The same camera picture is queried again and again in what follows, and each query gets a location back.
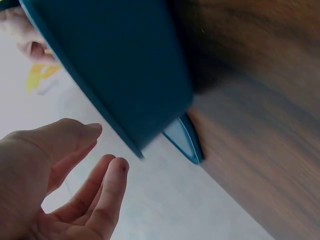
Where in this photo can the teal plastic lid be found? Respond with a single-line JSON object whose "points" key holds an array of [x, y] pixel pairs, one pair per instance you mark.
{"points": [[185, 140]]}

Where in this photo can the person's left hand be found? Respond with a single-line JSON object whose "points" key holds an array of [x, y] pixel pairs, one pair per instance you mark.
{"points": [[22, 180]]}

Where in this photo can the teal plastic box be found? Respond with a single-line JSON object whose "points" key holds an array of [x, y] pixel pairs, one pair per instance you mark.
{"points": [[112, 62]]}

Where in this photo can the person's right hand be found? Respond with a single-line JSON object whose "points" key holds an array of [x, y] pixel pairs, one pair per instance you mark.
{"points": [[17, 30]]}

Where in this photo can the person's right fingers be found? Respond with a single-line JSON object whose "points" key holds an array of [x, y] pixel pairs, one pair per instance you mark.
{"points": [[35, 51]]}

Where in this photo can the person's left thumb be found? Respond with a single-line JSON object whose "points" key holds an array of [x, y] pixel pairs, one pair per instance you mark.
{"points": [[67, 137]]}

